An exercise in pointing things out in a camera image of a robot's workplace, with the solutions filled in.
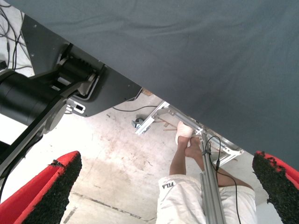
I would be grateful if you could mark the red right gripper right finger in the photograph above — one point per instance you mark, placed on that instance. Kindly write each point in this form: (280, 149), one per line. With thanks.
(285, 191)

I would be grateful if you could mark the person in white shorts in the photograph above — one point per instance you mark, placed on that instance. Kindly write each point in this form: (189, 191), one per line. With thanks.
(180, 200)

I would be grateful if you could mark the small caster wheel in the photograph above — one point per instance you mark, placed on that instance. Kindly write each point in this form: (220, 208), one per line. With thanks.
(136, 123)

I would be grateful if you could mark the black jointed frame column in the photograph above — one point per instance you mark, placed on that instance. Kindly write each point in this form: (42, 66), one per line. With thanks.
(21, 98)

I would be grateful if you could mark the dark grey table cloth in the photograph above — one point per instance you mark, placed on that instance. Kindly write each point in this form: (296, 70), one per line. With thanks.
(187, 58)

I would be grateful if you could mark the black frame panel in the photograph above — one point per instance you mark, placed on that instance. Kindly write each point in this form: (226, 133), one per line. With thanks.
(46, 42)

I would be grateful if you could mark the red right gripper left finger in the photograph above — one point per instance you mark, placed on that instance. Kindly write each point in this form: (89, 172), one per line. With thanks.
(35, 200)

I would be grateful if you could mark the aluminium profile table frame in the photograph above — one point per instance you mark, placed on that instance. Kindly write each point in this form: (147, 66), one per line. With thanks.
(211, 191)

